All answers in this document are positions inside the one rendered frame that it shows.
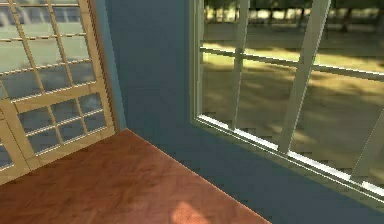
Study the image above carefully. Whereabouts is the light wood glass-paned door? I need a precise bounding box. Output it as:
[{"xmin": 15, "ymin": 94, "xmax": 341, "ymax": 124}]
[{"xmin": 0, "ymin": 0, "xmax": 117, "ymax": 186}]

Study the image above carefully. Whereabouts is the white framed window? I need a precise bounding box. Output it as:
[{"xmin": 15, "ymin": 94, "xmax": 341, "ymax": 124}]
[{"xmin": 188, "ymin": 0, "xmax": 384, "ymax": 205}]

